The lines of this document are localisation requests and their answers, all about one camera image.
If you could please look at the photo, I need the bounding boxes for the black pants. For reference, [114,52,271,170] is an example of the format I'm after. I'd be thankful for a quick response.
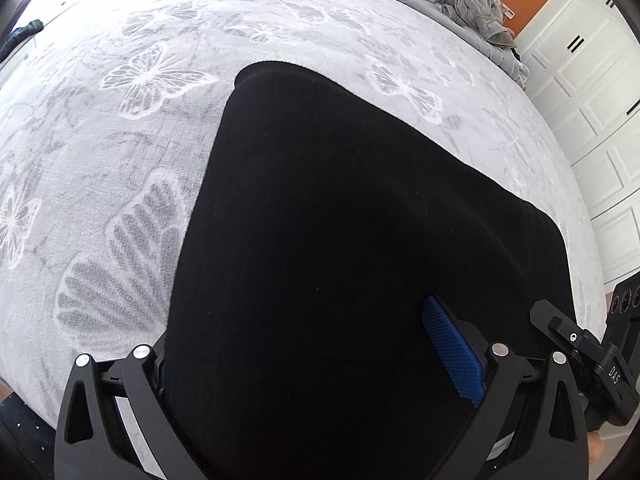
[163,62,574,479]

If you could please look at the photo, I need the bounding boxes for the person right hand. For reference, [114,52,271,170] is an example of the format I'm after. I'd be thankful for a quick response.
[587,431,604,470]

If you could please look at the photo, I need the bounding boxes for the black dotted slipper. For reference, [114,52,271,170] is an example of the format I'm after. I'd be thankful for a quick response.
[1,393,55,480]

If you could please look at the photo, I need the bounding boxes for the white wardrobe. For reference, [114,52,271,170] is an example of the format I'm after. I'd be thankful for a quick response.
[516,0,639,290]

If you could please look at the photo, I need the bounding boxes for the grey butterfly bed cover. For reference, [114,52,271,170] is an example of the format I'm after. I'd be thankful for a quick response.
[1,0,606,424]

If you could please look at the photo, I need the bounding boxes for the grey crumpled garment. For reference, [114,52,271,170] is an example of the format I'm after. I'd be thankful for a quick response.
[436,0,515,49]

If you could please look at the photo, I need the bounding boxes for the dark clothes on sill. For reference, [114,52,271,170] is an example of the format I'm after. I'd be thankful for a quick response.
[0,20,44,63]

